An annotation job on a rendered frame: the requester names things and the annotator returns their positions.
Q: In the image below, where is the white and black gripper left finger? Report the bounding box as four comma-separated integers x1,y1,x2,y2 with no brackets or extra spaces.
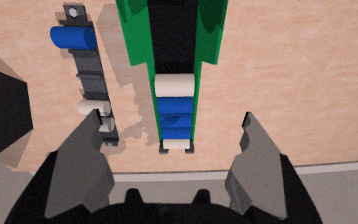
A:
4,108,115,224

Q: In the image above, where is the blue cylinder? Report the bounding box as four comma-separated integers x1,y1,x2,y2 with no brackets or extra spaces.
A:
157,97,193,114
162,127,191,139
160,113,192,128
50,26,96,50

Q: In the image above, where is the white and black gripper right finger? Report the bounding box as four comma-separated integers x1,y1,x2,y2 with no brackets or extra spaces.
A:
225,112,323,224

